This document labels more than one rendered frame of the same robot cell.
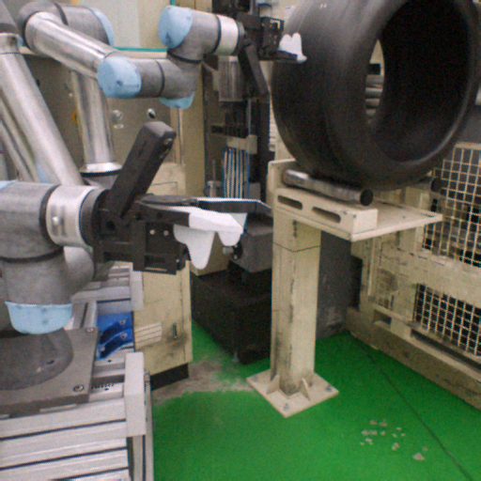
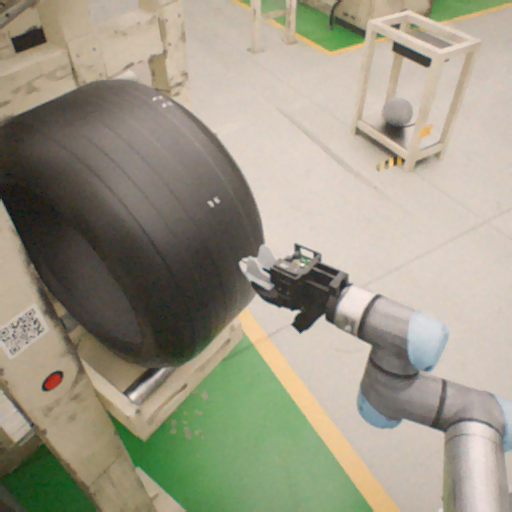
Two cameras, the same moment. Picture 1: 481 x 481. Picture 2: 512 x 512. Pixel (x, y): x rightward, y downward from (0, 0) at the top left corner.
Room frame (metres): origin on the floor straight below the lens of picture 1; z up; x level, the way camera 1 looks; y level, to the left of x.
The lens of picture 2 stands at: (1.41, 0.40, 1.85)
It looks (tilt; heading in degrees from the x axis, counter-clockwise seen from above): 45 degrees down; 250
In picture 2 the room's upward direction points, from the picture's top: straight up
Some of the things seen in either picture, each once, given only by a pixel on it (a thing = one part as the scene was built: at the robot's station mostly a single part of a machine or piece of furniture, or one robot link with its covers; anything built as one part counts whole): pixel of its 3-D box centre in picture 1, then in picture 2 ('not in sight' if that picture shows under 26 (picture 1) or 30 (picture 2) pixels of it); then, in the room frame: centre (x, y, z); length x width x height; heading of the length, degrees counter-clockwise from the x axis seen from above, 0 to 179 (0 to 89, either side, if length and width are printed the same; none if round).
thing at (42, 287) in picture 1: (45, 281); not in sight; (0.59, 0.26, 0.94); 0.11 x 0.08 x 0.11; 166
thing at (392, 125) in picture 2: not in sight; (408, 92); (-0.53, -1.99, 0.40); 0.60 x 0.35 x 0.80; 102
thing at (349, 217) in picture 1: (320, 207); (183, 365); (1.37, -0.23, 0.84); 0.36 x 0.09 x 0.06; 32
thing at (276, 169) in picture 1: (318, 170); (81, 371); (1.60, -0.26, 0.90); 0.40 x 0.03 x 0.10; 122
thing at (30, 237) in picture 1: (24, 215); not in sight; (0.58, 0.27, 1.04); 0.11 x 0.08 x 0.09; 76
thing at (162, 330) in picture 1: (99, 233); not in sight; (1.73, 0.55, 0.63); 0.56 x 0.41 x 1.27; 122
